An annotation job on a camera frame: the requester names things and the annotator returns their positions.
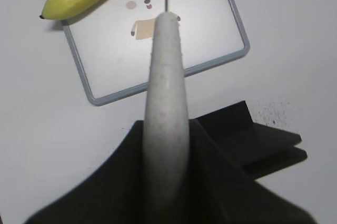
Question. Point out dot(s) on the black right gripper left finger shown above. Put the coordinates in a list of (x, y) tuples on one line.
[(113, 193)]

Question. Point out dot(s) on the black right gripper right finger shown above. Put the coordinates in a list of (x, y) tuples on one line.
[(221, 192)]

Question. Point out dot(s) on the white-handled cleaver knife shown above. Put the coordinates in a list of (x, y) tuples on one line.
[(166, 126)]

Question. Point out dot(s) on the black knife stand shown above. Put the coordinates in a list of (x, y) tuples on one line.
[(258, 149)]

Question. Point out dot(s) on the white grey-rimmed cutting board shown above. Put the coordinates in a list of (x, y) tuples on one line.
[(111, 42)]

